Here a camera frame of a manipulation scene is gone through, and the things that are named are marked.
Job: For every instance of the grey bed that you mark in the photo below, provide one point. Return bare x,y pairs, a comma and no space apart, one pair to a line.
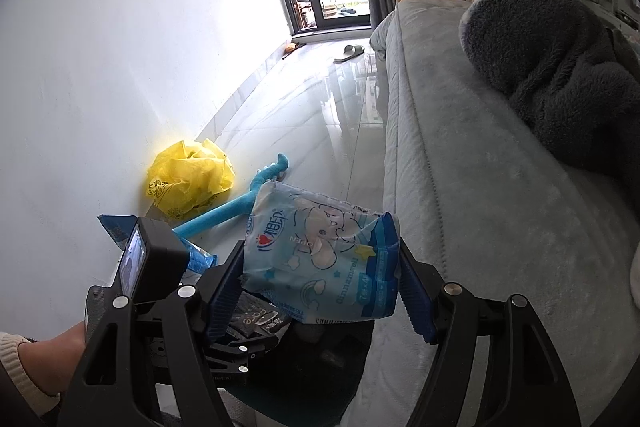
475,207

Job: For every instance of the black mesh trash bin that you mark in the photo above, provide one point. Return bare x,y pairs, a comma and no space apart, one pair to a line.
320,367

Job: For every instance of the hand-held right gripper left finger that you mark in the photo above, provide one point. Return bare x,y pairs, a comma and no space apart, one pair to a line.
222,307

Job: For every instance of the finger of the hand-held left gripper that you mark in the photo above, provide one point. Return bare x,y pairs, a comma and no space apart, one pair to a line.
242,349

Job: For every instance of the grey fleece blanket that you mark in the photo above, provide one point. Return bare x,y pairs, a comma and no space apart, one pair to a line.
540,57

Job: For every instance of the person's left forearm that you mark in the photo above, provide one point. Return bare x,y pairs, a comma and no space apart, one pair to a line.
50,352

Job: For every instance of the black snack packet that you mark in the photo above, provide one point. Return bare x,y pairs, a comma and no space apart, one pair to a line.
255,319

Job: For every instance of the grey slipper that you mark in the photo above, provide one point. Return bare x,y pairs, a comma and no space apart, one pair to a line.
350,53

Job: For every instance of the yellow plastic bag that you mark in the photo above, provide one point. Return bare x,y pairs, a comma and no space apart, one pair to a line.
190,177

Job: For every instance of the small orange object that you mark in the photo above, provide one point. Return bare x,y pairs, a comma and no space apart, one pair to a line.
289,50

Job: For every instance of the blue tissue packet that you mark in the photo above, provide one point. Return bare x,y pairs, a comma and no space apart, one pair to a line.
320,257

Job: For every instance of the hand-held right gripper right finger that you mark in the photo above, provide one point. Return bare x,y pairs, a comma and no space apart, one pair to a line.
415,297

